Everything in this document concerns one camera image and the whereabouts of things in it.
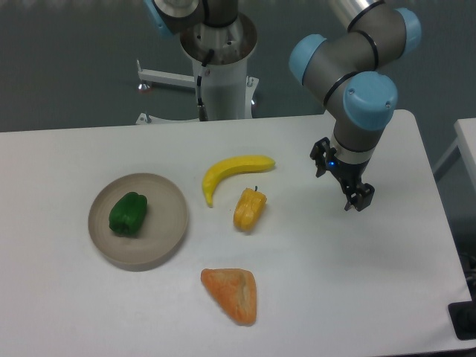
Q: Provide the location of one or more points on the white side table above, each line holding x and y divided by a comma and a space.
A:
463, 146

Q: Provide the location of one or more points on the yellow banana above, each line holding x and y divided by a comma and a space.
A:
232, 166

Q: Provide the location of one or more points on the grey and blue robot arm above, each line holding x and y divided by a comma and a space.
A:
342, 74

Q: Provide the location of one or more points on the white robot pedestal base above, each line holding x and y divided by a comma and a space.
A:
219, 56

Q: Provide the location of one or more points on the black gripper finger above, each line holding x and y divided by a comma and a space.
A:
323, 154
359, 197

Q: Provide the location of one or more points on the orange triangular bread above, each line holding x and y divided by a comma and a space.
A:
235, 291

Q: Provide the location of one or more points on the beige round plate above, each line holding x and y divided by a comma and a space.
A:
161, 234

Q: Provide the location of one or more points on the yellow bell pepper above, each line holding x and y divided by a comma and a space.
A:
249, 209

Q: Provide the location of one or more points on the green bell pepper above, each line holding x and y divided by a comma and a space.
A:
127, 215

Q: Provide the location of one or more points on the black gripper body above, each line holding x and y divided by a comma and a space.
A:
348, 175

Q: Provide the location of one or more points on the black box at table edge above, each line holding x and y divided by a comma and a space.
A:
462, 316

